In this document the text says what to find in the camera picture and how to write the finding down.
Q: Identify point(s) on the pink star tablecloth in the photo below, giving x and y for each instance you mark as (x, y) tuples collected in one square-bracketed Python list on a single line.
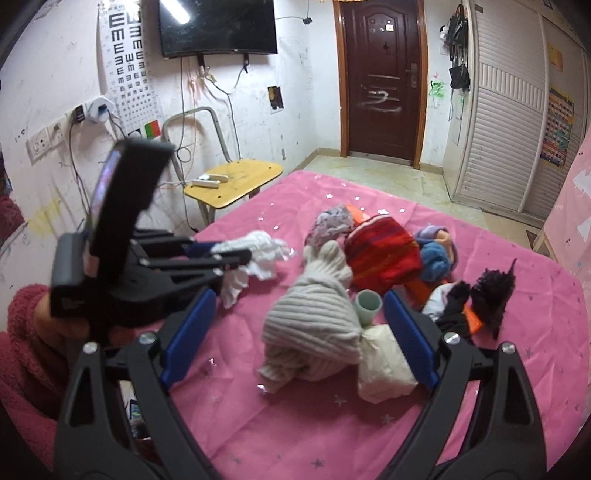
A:
[(350, 425)]

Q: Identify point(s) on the pale green cup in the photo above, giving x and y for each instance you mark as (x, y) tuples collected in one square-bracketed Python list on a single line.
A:
[(367, 304)]

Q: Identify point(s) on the person left hand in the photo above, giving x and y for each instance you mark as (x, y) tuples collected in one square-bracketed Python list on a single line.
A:
[(59, 334)]

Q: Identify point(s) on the red knitted sock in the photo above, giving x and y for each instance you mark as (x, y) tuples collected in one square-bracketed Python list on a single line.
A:
[(382, 254)]

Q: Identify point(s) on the white wall charger socket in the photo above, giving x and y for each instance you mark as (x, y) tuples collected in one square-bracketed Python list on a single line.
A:
[(99, 109)]

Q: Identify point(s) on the cream cloth bundle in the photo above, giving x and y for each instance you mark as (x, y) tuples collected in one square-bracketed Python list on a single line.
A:
[(383, 372)]

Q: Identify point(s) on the eye chart poster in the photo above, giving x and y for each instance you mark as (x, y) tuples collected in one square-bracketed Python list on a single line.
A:
[(135, 107)]

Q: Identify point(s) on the yellow wooden chair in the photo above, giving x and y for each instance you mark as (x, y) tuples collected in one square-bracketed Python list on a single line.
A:
[(246, 176)]

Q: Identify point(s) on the blue yarn ball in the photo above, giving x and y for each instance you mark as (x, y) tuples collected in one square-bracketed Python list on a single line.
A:
[(436, 264)]

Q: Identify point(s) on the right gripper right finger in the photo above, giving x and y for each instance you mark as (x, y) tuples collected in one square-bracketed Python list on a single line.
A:
[(418, 351)]

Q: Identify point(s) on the patterned white red cloth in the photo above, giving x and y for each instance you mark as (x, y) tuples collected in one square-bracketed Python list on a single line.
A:
[(330, 225)]

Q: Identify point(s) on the black hanging bags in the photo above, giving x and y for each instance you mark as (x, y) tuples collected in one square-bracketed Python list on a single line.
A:
[(456, 39)]

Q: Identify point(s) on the black wall television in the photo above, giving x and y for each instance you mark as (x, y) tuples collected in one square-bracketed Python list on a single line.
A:
[(215, 27)]

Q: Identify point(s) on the white power strip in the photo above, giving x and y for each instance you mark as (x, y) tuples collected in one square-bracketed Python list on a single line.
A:
[(210, 181)]

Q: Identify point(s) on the purple orange sock bundle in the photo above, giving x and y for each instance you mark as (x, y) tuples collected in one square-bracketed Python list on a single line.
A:
[(441, 235)]

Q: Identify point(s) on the orange carton box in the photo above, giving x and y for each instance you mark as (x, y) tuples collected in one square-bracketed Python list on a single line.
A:
[(418, 290)]

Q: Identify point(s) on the black white sock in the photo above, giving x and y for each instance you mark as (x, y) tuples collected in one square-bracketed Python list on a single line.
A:
[(464, 308)]

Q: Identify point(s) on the colourful wall chart poster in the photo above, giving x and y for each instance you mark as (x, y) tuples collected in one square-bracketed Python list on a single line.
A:
[(559, 124)]

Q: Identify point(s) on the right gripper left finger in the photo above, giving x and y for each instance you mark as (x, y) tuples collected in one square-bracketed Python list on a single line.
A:
[(182, 334)]

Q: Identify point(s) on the dark brown door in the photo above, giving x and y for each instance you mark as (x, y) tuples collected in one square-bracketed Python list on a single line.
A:
[(383, 67)]

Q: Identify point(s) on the beige knitted sweater bundle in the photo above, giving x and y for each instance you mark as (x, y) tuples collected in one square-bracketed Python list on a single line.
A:
[(312, 332)]

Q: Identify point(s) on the red fleece sleeve forearm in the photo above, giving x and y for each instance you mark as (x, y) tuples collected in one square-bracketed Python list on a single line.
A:
[(34, 367)]

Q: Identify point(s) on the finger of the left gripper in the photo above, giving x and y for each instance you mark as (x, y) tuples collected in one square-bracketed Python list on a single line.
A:
[(199, 249), (194, 265)]

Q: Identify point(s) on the pink tree pattern curtain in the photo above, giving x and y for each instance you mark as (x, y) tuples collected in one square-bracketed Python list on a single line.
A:
[(567, 227)]

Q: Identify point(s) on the white louvered wardrobe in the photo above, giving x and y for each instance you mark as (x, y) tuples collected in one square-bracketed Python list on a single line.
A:
[(517, 51)]

